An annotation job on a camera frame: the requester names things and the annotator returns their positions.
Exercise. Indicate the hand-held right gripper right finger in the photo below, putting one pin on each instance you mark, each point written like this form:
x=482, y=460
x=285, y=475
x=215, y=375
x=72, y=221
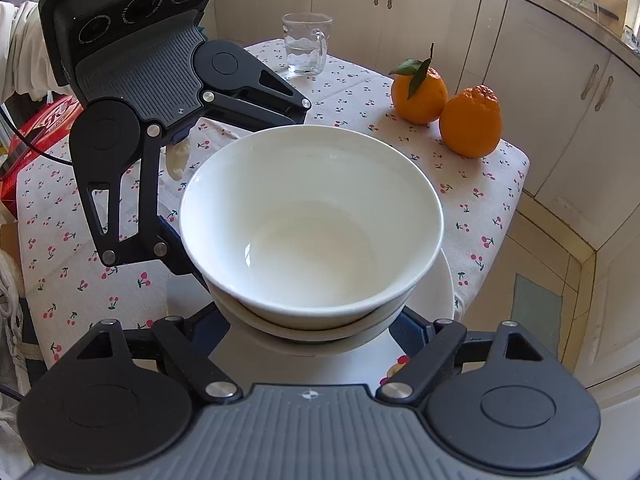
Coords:
x=415, y=332

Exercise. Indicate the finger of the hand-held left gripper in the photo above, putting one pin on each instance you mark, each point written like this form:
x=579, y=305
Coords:
x=280, y=105
x=172, y=255

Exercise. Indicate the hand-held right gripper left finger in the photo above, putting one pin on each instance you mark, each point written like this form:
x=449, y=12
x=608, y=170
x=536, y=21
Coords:
x=182, y=346

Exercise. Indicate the white plate with fruit print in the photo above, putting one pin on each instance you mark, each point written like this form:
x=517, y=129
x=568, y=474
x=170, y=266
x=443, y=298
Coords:
x=310, y=365

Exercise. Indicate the person's left hand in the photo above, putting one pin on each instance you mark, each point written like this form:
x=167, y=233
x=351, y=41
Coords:
x=178, y=160

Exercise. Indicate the clear glass mug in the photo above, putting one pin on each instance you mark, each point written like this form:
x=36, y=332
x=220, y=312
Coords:
x=305, y=45

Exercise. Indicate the cherry print tablecloth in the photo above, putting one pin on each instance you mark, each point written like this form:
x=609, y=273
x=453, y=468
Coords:
x=75, y=240

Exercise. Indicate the red printed box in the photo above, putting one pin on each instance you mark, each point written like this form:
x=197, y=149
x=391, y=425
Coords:
x=50, y=120

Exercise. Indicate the grey floor mat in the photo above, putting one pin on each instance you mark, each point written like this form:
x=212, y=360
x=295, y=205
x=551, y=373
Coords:
x=537, y=315

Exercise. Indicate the orange with green leaf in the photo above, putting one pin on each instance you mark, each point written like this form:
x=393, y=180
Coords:
x=420, y=97

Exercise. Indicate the person's white clothing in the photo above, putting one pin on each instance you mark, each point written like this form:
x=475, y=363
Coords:
x=10, y=310

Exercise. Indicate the bumpy orange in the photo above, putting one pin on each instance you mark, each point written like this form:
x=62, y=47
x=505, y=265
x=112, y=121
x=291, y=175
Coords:
x=470, y=122

